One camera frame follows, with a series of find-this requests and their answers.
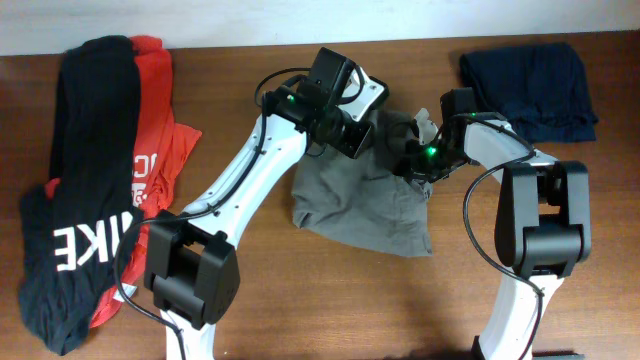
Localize grey shorts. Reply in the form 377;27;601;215
292;135;433;257

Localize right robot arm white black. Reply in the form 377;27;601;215
383;88;592;359

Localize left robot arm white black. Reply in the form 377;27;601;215
144;48;389;359

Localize folded navy blue garment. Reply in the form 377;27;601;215
459;42;598;143

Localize red t-shirt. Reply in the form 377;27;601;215
45;36;201;329

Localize black t-shirt white lettering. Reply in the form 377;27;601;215
18;36;143;356

